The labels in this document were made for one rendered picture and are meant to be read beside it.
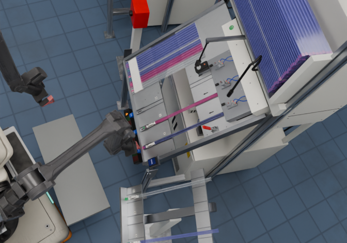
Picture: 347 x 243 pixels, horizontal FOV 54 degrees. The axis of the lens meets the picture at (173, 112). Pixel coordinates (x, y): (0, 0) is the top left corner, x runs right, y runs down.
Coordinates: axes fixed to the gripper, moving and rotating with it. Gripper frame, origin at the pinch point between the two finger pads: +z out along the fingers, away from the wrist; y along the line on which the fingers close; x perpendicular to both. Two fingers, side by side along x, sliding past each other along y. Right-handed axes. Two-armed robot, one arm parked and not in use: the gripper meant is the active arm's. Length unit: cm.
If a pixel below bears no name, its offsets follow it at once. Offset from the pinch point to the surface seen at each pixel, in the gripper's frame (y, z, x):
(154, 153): -6.1, 1.2, -8.8
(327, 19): 10, -22, -112
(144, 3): 97, 10, -20
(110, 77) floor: 88, 51, 50
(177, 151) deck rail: -10.5, 0.0, -23.8
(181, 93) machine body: 35, 31, -19
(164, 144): -3.4, 1.2, -16.5
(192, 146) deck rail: -10.6, 0.1, -33.0
